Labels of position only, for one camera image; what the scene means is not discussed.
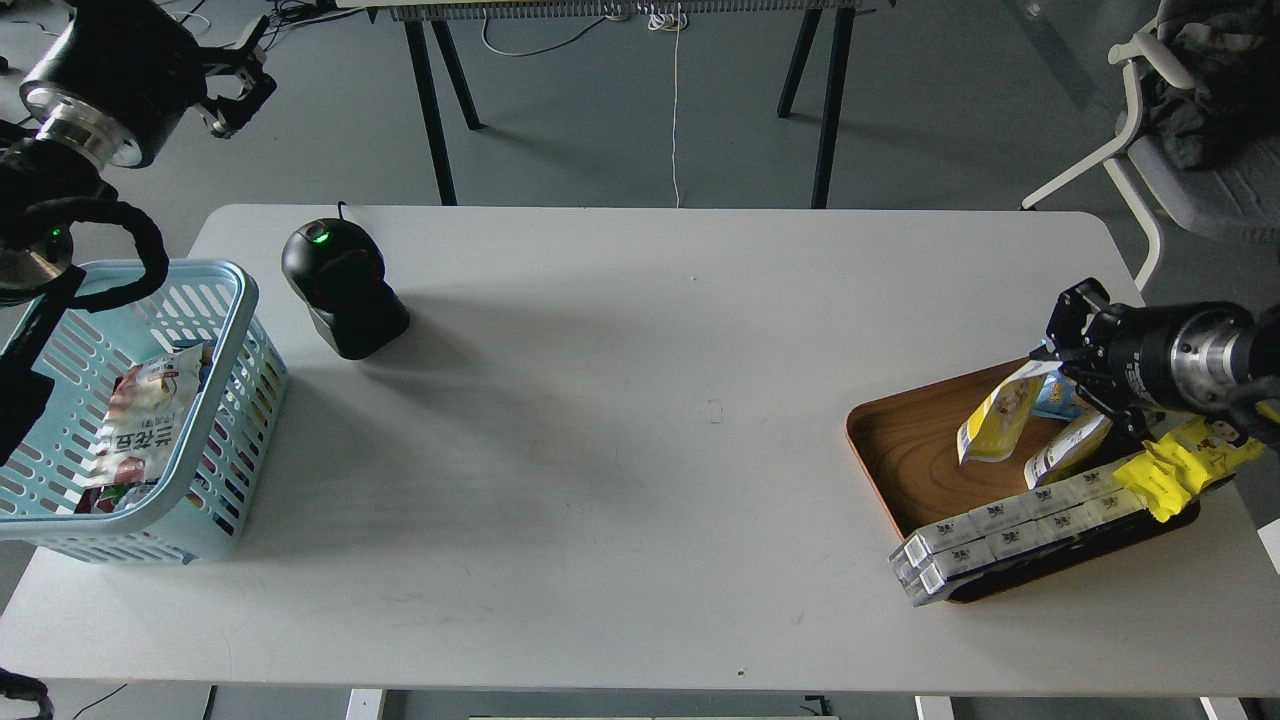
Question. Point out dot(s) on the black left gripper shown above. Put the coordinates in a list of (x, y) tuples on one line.
[(120, 76)]

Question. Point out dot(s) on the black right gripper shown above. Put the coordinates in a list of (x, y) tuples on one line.
[(1126, 360)]

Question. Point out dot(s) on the yellow white snack pouch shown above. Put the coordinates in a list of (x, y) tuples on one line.
[(991, 433)]

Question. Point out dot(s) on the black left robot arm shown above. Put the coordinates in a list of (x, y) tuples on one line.
[(47, 188)]

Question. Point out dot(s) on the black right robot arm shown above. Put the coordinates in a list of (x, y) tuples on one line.
[(1243, 413)]

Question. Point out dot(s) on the blue snack packet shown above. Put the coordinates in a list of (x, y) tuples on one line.
[(1058, 399)]

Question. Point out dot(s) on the yellow cartoon snack bag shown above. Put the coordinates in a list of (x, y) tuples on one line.
[(1174, 470)]

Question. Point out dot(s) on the white long snack box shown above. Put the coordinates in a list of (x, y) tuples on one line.
[(1019, 538)]

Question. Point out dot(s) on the white red snack bag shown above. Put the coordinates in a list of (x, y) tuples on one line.
[(147, 409)]

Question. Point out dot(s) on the light blue plastic basket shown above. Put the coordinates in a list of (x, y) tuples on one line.
[(198, 508)]

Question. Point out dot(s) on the brown wooden tray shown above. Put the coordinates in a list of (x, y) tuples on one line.
[(906, 444)]

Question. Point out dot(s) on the black barcode scanner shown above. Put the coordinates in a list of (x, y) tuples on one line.
[(339, 272)]

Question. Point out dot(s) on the black legged background table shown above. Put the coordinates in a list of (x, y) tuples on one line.
[(619, 62)]

